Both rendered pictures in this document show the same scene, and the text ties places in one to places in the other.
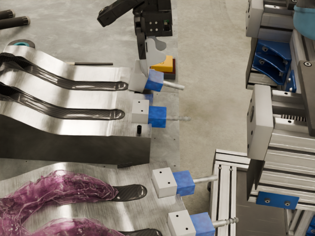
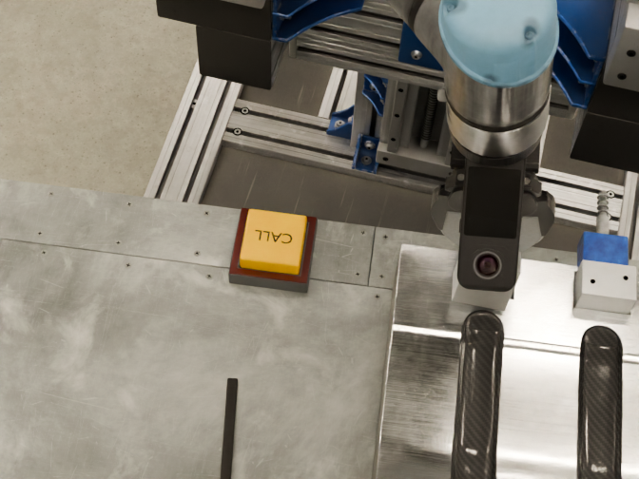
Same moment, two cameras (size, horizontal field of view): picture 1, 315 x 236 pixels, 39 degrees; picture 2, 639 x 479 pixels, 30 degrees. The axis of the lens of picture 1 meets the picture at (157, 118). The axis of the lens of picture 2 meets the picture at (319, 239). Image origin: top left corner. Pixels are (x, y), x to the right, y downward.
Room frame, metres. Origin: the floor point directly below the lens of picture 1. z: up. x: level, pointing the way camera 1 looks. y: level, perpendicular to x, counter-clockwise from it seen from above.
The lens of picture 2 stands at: (0.97, 0.60, 1.86)
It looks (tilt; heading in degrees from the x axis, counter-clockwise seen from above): 59 degrees down; 275
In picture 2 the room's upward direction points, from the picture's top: 4 degrees clockwise
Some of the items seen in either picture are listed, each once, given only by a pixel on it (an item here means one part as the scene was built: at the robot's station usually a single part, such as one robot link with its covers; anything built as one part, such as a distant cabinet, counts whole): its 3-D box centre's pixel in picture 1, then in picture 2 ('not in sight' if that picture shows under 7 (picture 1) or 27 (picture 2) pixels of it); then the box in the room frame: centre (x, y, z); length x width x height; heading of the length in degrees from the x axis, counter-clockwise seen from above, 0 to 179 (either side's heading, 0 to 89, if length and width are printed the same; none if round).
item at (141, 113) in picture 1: (161, 117); (602, 249); (0.75, -0.01, 0.89); 0.13 x 0.05 x 0.05; 91
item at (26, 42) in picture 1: (21, 51); not in sight; (1.09, 0.41, 0.82); 0.08 x 0.08 x 0.04
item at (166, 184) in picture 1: (186, 182); not in sight; (0.59, -0.07, 0.86); 0.13 x 0.05 x 0.05; 108
